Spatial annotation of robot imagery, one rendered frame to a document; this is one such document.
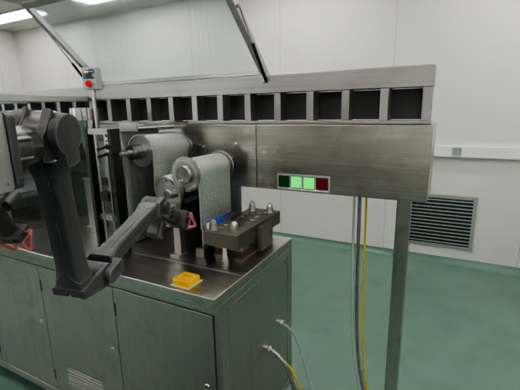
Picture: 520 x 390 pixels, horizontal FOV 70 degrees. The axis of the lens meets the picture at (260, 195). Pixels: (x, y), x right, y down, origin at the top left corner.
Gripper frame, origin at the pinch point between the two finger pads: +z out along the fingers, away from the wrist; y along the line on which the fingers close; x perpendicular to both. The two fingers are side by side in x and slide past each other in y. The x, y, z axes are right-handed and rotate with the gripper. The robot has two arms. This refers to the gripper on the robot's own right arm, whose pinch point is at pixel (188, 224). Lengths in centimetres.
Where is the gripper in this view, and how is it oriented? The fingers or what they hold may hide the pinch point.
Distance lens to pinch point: 150.6
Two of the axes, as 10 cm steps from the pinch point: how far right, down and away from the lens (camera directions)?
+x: 2.1, -9.4, 2.7
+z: 4.1, 3.4, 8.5
